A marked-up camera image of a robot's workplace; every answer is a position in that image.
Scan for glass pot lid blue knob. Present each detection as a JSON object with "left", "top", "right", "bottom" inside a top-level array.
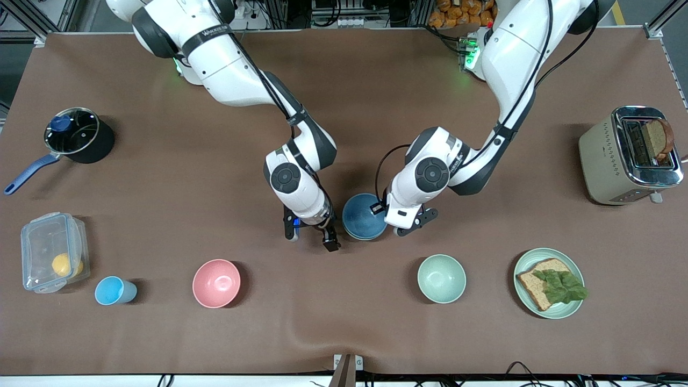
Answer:
[{"left": 45, "top": 107, "right": 101, "bottom": 155}]

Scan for black floor cable loop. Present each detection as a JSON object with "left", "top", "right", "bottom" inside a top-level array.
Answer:
[{"left": 504, "top": 361, "right": 550, "bottom": 387}]

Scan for blue plastic cup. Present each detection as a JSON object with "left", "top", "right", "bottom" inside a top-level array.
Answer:
[{"left": 95, "top": 276, "right": 138, "bottom": 306}]

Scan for aluminium frame profile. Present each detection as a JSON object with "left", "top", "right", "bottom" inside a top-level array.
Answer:
[
  {"left": 644, "top": 10, "right": 676, "bottom": 39},
  {"left": 0, "top": 0, "right": 81, "bottom": 45}
]

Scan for light green plate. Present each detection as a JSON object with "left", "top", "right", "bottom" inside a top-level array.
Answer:
[{"left": 513, "top": 247, "right": 585, "bottom": 320}]

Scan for clear plastic food container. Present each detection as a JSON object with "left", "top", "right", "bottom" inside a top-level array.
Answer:
[{"left": 20, "top": 212, "right": 91, "bottom": 294}]

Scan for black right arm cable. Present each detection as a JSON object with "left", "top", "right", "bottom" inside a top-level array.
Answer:
[{"left": 207, "top": 0, "right": 303, "bottom": 127}]

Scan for pink bowl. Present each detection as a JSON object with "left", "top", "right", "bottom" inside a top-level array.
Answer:
[{"left": 192, "top": 259, "right": 241, "bottom": 309}]

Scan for metal table edge bracket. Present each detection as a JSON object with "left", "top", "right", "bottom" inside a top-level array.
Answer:
[{"left": 333, "top": 353, "right": 364, "bottom": 387}]

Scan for yellow lemon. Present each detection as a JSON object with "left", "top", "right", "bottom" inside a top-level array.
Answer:
[{"left": 52, "top": 253, "right": 84, "bottom": 278}]

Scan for blue bowl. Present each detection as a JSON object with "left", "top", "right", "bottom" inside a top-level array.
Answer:
[{"left": 342, "top": 193, "right": 389, "bottom": 239}]

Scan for white power strip with plugs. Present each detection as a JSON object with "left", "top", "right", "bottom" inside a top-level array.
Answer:
[{"left": 232, "top": 0, "right": 270, "bottom": 31}]

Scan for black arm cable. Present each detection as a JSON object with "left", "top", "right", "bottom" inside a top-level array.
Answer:
[
  {"left": 374, "top": 0, "right": 600, "bottom": 203},
  {"left": 207, "top": 0, "right": 303, "bottom": 127}
]

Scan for dark toast slice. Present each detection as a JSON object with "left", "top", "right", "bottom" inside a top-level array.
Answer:
[{"left": 643, "top": 118, "right": 676, "bottom": 162}]

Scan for black pot with blue handle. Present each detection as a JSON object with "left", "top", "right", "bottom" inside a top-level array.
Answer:
[{"left": 4, "top": 107, "right": 116, "bottom": 196}]

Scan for green lettuce leaf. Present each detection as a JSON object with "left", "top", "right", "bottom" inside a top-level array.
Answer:
[{"left": 532, "top": 269, "right": 589, "bottom": 305}]

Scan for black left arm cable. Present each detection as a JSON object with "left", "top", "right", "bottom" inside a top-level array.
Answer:
[{"left": 374, "top": 0, "right": 600, "bottom": 203}]

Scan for bag of orange snacks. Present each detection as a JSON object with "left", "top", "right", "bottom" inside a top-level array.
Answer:
[{"left": 428, "top": 0, "right": 496, "bottom": 29}]

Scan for brown table cloth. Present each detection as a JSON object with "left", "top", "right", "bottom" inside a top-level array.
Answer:
[{"left": 0, "top": 27, "right": 688, "bottom": 377}]

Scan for beige and chrome toaster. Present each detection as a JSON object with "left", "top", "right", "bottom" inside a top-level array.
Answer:
[{"left": 578, "top": 105, "right": 685, "bottom": 205}]

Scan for brown bread slice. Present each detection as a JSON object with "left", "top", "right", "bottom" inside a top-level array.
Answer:
[{"left": 517, "top": 258, "right": 574, "bottom": 312}]

